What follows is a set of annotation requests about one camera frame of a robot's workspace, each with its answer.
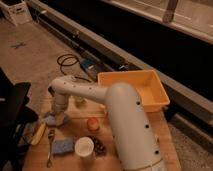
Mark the light blue towel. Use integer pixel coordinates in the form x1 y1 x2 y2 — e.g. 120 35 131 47
43 111 72 128

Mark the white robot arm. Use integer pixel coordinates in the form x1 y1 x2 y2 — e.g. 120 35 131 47
51 75 168 171

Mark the green plastic cup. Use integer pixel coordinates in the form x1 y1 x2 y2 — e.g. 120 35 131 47
74 96 84 104

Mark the dark brown cup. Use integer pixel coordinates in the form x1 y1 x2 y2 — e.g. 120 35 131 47
48 87 54 97

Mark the white paper cup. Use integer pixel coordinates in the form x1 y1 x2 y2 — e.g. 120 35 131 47
74 137 94 158

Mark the metal fork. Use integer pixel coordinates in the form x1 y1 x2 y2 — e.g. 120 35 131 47
46 129 55 168

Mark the yellow banana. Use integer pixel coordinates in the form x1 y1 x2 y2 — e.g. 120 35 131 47
31 122 46 146

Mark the blue sponge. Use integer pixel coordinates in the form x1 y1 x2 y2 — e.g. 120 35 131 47
52 138 74 155

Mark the orange round toy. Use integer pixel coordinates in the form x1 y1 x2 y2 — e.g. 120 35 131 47
87 117 100 131

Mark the black chair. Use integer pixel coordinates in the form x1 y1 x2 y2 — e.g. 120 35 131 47
0 67 38 171

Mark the dark grape bunch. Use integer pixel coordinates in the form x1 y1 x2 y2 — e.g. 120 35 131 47
92 137 106 156

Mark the blue power device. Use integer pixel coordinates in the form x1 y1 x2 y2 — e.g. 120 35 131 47
80 59 94 71

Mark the yellow plastic bin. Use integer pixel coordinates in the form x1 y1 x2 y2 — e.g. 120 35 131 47
98 70 170 112

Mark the white cardboard box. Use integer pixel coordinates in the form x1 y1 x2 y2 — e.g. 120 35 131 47
0 0 32 26

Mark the black coiled cable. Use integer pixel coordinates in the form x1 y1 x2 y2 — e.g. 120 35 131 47
56 53 93 83

